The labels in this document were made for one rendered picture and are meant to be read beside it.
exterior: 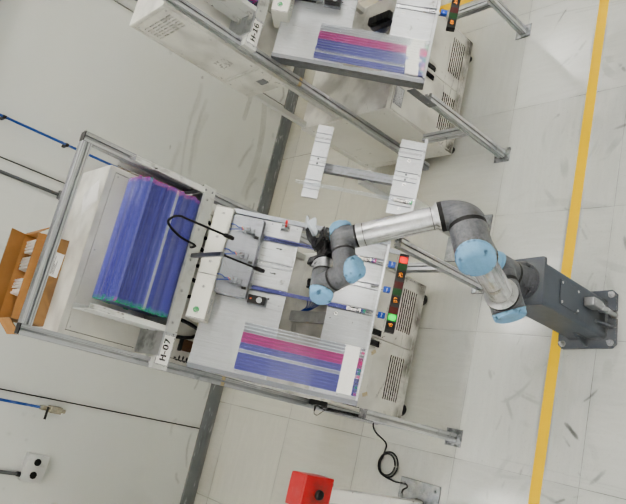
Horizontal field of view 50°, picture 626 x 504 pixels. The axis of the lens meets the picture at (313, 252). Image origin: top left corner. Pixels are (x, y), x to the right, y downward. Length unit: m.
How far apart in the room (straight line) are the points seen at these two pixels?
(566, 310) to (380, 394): 1.03
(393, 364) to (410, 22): 1.63
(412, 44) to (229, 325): 1.52
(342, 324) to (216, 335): 0.52
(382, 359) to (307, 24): 1.63
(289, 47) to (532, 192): 1.36
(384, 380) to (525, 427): 0.68
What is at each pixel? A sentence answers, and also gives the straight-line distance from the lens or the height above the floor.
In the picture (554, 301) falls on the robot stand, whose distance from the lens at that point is 2.66.
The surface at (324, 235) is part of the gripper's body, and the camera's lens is 2.23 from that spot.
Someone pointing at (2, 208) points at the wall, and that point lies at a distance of 4.06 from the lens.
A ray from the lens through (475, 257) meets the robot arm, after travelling 2.00.
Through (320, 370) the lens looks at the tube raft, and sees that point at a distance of 2.75.
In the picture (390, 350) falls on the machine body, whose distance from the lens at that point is 3.34.
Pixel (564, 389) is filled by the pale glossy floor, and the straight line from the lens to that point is 3.07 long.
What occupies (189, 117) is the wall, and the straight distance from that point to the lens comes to 4.64.
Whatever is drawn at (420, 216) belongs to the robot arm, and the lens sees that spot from 2.10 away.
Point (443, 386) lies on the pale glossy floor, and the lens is 3.40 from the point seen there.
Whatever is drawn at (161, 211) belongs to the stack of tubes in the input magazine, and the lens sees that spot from 2.70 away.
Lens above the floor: 2.69
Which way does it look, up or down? 38 degrees down
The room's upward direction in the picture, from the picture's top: 65 degrees counter-clockwise
